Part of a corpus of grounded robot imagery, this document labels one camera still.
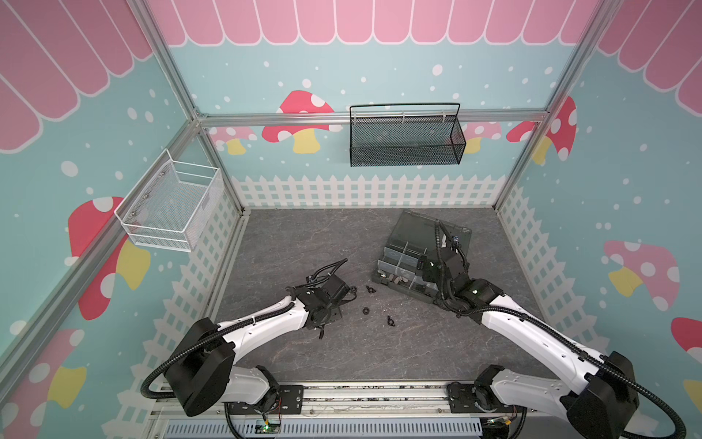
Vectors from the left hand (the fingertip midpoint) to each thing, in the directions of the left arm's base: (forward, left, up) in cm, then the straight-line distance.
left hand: (328, 318), depth 85 cm
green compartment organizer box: (+19, -24, +1) cm, 31 cm away
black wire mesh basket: (+54, -25, +31) cm, 67 cm away
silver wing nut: (+16, -23, -2) cm, 28 cm away
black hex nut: (+5, -12, -4) cm, 14 cm away
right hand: (+13, -31, +16) cm, 37 cm away
